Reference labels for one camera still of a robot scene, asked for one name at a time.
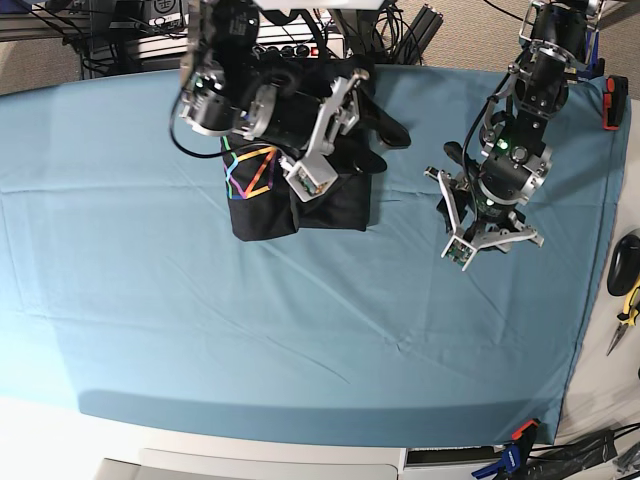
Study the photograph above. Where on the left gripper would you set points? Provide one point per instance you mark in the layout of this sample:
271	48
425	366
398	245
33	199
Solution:
493	202

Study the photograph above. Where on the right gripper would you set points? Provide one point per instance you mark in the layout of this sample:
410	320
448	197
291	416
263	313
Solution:
288	121

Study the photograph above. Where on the black T-shirt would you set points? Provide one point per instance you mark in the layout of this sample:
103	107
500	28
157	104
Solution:
299	157

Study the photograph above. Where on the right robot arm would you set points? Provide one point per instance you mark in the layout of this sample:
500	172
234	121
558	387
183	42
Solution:
221	60

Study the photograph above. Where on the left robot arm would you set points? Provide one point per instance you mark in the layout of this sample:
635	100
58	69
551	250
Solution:
504	159

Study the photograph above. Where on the white power strip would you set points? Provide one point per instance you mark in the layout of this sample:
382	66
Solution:
290	47

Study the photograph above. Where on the orange black clamp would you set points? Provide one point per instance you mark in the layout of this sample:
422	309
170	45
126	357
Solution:
614	102

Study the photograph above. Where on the blue clamp top right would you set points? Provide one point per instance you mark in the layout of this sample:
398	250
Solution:
595	50

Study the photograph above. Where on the black computer mouse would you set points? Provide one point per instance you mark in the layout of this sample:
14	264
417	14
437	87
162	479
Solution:
624	266

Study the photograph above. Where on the blue orange clamp bottom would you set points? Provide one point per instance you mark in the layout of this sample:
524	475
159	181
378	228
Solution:
514	455

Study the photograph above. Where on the teal table cloth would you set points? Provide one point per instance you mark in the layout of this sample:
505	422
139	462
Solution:
125	294

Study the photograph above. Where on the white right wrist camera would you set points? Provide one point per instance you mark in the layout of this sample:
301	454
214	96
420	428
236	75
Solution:
312	175

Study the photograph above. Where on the yellow handled pliers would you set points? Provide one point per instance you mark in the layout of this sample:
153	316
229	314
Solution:
626	318

